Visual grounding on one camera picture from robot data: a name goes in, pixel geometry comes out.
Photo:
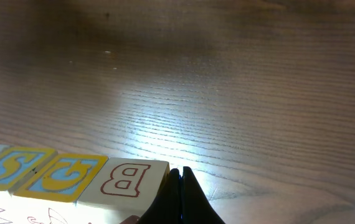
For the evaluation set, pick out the wooden block red drawing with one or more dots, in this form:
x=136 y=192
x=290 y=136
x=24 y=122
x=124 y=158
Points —
x=122 y=191

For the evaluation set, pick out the wooden block blue H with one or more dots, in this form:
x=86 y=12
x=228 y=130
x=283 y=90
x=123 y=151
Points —
x=63 y=179

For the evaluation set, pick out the wooden block green bottom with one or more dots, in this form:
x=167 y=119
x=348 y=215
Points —
x=18 y=164

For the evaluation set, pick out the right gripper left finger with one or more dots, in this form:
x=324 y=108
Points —
x=166 y=207

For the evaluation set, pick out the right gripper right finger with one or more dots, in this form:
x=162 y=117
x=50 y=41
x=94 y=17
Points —
x=196 y=208

